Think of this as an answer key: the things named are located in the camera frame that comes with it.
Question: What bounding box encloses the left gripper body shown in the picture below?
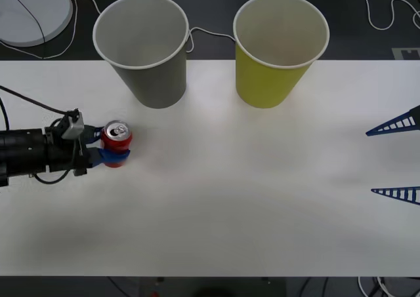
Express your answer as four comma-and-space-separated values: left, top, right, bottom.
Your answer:
44, 126, 93, 177

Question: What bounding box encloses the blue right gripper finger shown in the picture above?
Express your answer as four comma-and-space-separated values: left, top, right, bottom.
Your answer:
366, 105, 420, 137
371, 186, 420, 207

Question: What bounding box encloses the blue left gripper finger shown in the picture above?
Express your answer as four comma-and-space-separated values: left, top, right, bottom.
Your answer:
83, 124, 106, 144
87, 147, 132, 168

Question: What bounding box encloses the red drink can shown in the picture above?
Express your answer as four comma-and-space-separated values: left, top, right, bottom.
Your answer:
100, 119, 134, 169

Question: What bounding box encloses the grey plastic bin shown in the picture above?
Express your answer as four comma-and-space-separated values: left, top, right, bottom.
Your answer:
92, 0, 190, 109

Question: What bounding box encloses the yellow-green plastic bin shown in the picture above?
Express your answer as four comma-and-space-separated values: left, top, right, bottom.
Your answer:
232, 0, 330, 109

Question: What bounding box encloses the white wavy cable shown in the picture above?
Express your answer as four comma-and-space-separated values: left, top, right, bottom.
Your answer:
358, 0, 420, 31

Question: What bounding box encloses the white coiled cable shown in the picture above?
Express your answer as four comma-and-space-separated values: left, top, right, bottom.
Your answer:
356, 275, 396, 297

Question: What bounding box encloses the thin white looped cable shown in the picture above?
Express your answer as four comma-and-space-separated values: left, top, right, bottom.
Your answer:
0, 0, 79, 60

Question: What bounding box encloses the thin black cable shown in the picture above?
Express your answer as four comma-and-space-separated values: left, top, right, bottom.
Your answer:
6, 0, 46, 60

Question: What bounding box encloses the round pale grey base plate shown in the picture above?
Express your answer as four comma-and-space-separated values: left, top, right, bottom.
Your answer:
0, 0, 74, 47

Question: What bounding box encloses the white power strip cable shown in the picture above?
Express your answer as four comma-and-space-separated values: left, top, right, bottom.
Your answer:
85, 0, 238, 53

